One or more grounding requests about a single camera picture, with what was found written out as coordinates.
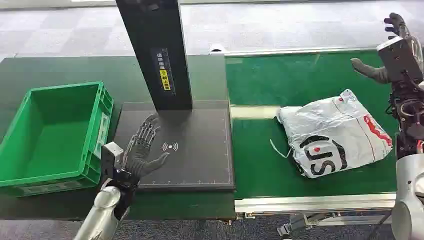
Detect green plastic crate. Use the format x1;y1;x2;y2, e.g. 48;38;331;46
0;81;115;198

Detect white label on crate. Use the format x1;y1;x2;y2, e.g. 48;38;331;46
93;111;111;161

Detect yellow and black warning label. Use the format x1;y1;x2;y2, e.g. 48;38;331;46
150;47;176;96

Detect white plastic parcel bag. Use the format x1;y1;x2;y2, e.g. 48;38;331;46
276;88;395;180

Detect thin white plastic strap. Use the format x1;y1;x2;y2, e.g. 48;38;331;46
268;138;293;160

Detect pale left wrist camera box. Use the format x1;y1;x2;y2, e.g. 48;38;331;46
100;141;124;184

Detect silver conveyor frame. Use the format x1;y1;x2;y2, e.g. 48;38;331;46
208;44;398;216

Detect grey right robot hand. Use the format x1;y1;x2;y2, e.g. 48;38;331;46
350;12;412;85

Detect pale tape strip on belt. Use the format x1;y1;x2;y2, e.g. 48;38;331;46
229;104;282;120

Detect dark right wrist camera box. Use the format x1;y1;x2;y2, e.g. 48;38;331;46
376;35;424;84

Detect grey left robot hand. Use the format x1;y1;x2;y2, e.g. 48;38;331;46
116;113;171;186

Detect black scanner stand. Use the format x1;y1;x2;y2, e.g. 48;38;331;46
112;0;237;194

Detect green conveyor belt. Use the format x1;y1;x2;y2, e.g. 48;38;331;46
224;49;399;200

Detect grey metal conveyor bracket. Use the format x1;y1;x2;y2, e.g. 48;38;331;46
276;211;392;238

